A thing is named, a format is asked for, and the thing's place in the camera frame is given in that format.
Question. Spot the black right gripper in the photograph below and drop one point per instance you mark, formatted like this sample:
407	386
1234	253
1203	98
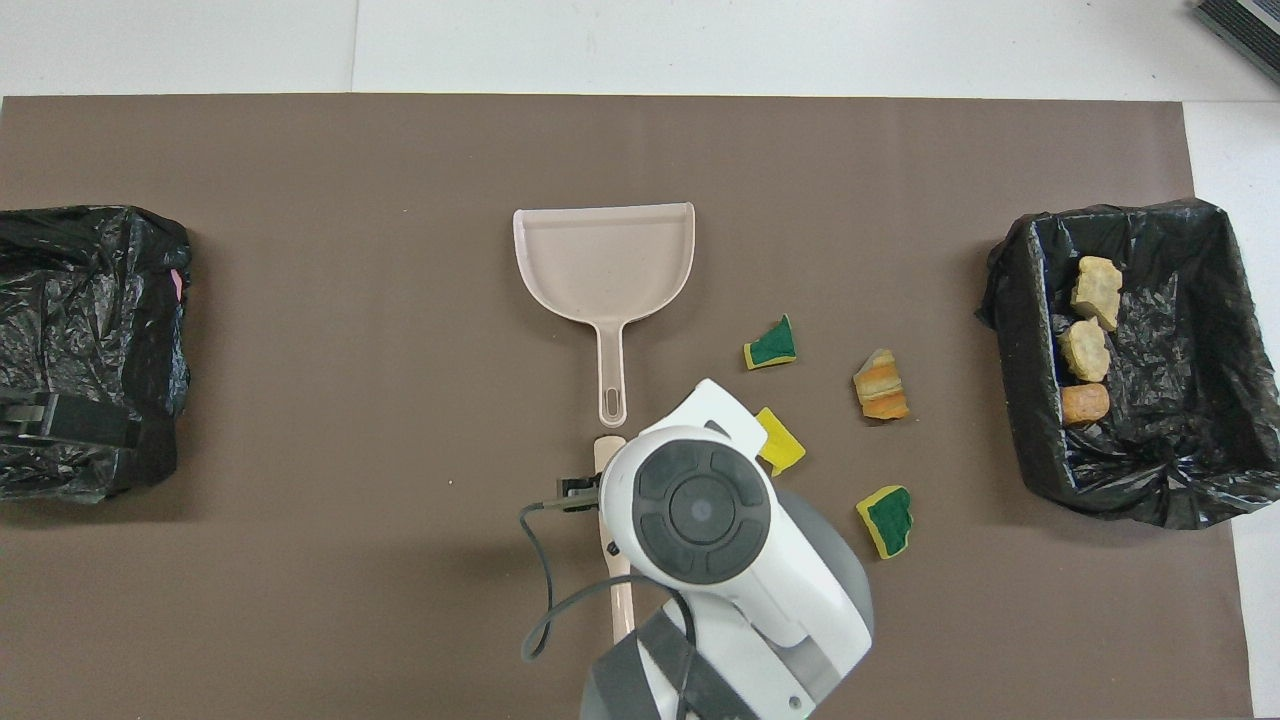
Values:
578	495

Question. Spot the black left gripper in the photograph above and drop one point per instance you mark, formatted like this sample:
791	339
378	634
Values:
80	420

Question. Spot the beige plastic dustpan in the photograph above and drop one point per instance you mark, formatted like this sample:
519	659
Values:
600	260

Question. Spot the green yellow sponge piece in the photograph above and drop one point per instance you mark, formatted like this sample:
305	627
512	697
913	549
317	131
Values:
886	518
772	345

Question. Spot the striped orange bread piece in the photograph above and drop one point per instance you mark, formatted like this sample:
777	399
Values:
881	385

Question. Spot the brown bread roll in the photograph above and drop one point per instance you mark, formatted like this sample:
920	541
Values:
1085	404

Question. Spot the tan bread piece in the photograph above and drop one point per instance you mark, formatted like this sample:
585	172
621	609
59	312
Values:
1085	350

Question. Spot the pale torn bread piece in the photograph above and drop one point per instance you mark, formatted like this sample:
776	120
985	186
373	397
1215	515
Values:
1097	290

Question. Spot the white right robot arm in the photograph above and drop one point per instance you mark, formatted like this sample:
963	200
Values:
700	510

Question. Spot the black-bagged bin with pink spot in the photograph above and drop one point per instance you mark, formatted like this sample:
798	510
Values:
90	300

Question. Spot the black-bagged trash bin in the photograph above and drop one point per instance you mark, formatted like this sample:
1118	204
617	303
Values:
1180	350

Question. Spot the brown table mat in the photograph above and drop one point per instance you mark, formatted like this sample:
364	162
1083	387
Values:
300	150

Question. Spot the dark ribbed panel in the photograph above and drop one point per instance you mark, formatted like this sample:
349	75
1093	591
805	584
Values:
1245	22

